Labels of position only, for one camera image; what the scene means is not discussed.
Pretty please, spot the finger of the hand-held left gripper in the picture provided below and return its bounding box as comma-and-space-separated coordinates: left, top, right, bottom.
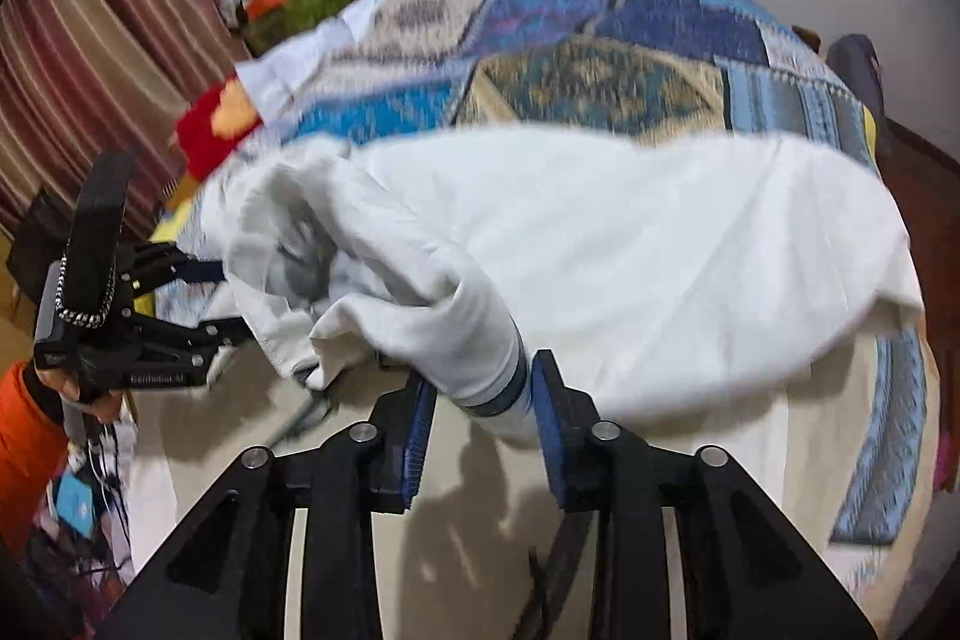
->
120, 242, 226, 296
135, 314, 254, 348

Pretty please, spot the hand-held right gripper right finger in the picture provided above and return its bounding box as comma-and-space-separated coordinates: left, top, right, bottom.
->
531, 349, 878, 640

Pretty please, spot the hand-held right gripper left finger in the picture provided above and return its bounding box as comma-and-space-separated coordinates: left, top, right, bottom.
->
97, 377, 440, 640

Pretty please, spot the white and beige jacket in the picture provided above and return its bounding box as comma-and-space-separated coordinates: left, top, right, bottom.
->
135, 126, 927, 640

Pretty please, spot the person's left hand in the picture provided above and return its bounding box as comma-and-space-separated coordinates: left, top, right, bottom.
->
34, 364, 128, 423

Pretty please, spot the black desk monitor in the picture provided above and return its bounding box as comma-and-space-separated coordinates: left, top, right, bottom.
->
7, 190, 76, 304

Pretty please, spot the red plush toy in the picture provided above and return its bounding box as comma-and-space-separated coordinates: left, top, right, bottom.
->
176, 74, 265, 180

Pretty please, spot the striped brown curtain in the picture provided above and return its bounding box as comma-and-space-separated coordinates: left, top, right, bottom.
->
0, 0, 248, 236

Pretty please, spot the white shirt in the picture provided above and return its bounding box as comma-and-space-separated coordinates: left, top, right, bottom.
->
236, 0, 466, 116

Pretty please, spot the blue patchwork quilt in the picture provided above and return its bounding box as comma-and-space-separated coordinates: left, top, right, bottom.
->
150, 0, 946, 611

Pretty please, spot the grey backpack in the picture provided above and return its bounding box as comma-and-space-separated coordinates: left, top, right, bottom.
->
829, 34, 893, 155

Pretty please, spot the black white braided cord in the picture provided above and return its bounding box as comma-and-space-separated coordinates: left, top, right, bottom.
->
52, 220, 121, 330

